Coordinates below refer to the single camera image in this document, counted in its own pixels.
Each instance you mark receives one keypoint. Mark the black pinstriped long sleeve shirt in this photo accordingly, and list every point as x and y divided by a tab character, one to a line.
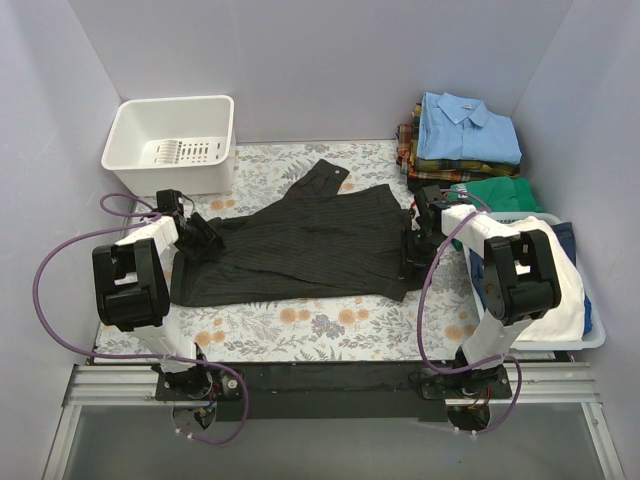
314	242

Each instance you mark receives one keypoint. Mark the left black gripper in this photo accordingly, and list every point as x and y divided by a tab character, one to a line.
201	233

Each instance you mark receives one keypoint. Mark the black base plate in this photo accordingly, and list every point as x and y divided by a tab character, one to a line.
367	390

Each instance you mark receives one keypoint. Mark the green folded shirt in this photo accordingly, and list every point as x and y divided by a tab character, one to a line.
500	194

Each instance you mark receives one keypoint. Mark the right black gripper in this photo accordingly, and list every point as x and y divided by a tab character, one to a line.
415	245

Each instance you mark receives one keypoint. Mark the floral table mat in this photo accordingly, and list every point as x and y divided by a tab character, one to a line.
361	328

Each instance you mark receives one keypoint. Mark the aluminium rail frame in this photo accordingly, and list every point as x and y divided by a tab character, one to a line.
136	385

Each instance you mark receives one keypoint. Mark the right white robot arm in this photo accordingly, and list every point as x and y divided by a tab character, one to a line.
520	284

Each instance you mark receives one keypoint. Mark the light blue folded shirt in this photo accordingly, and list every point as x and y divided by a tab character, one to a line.
461	129

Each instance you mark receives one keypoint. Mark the white garment in basket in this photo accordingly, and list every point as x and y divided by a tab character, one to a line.
570	280

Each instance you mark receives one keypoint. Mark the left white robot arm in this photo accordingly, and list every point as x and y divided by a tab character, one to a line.
132	293

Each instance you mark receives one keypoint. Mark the white plastic bin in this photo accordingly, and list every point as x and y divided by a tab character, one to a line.
182	143

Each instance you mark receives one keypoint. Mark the plaid folded shirt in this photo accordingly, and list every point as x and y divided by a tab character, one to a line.
455	171

